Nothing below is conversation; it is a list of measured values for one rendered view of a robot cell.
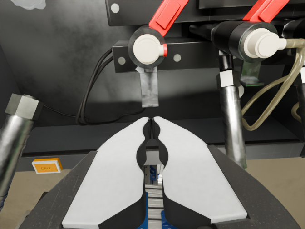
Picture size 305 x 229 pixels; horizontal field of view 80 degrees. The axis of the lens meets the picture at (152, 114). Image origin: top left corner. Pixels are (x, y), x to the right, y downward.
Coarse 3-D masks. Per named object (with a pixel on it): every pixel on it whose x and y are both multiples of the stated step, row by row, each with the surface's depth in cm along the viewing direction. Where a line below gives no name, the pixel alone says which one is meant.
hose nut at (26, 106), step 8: (16, 96) 14; (24, 96) 13; (32, 96) 14; (8, 104) 14; (16, 104) 13; (24, 104) 14; (32, 104) 14; (40, 104) 15; (8, 112) 13; (16, 112) 13; (24, 112) 14; (32, 112) 14
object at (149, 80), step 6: (138, 66) 14; (156, 66) 14; (144, 72) 14; (150, 72) 14; (156, 72) 14; (144, 78) 14; (150, 78) 14; (156, 78) 15; (144, 84) 15; (150, 84) 15; (156, 84) 15; (144, 90) 15; (150, 90) 15; (156, 90) 15; (144, 96) 15; (150, 96) 15; (156, 96) 15
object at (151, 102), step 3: (150, 99) 15; (153, 99) 15; (156, 99) 15; (144, 102) 15; (147, 102) 15; (150, 102) 15; (153, 102) 15; (156, 102) 15; (144, 105) 15; (147, 105) 15; (150, 105) 15; (153, 105) 15; (156, 105) 15
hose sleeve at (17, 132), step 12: (12, 120) 13; (24, 120) 14; (0, 132) 13; (12, 132) 13; (24, 132) 14; (0, 144) 13; (12, 144) 13; (24, 144) 14; (0, 156) 13; (12, 156) 13; (0, 168) 13; (12, 168) 13; (0, 180) 13; (0, 192) 13; (0, 204) 13
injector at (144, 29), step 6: (138, 30) 13; (144, 30) 13; (150, 30) 13; (156, 30) 13; (132, 36) 13; (138, 36) 13; (156, 36) 13; (162, 36) 13; (132, 42) 13; (162, 42) 13; (132, 48) 13; (132, 54) 13; (132, 60) 14; (138, 60) 14; (156, 60) 14; (162, 60) 14; (144, 66) 14; (150, 66) 14
